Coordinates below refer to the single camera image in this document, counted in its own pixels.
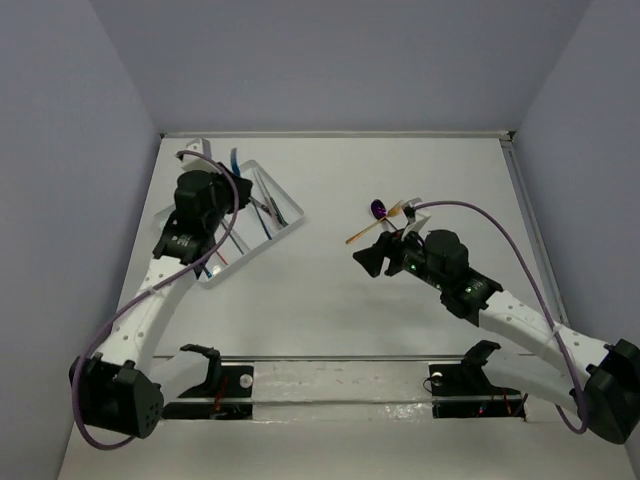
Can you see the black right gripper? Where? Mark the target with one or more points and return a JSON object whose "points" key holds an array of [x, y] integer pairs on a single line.
{"points": [[371, 257]]}

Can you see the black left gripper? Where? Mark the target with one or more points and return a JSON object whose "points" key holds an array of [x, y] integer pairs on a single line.
{"points": [[236, 186]]}

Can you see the dark grey chopstick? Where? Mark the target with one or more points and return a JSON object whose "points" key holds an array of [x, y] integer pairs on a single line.
{"points": [[237, 243]]}

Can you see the gold spoon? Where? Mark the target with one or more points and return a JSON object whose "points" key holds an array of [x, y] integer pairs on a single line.
{"points": [[393, 211]]}

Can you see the orange chopstick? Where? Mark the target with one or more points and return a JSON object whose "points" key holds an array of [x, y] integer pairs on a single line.
{"points": [[223, 260]]}

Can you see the pink handled knife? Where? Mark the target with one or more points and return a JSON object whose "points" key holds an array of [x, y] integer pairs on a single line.
{"points": [[275, 210]]}

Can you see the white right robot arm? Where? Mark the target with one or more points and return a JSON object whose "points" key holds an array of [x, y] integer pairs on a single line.
{"points": [[596, 380]]}

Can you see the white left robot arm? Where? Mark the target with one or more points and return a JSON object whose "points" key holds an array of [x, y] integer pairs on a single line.
{"points": [[117, 395]]}

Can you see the purple spoon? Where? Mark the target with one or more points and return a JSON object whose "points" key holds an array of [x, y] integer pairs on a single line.
{"points": [[379, 212]]}

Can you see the white cutlery tray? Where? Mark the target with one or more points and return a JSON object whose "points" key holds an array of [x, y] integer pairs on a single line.
{"points": [[248, 230]]}

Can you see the dark handled knife in tray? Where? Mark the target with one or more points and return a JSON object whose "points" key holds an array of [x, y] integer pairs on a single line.
{"points": [[259, 205]]}

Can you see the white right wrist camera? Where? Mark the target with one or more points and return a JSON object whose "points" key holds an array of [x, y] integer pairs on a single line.
{"points": [[416, 216]]}

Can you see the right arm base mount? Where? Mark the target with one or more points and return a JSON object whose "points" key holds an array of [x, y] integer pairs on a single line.
{"points": [[462, 390]]}

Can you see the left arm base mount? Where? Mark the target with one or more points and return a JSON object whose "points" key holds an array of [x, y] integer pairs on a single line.
{"points": [[225, 397]]}

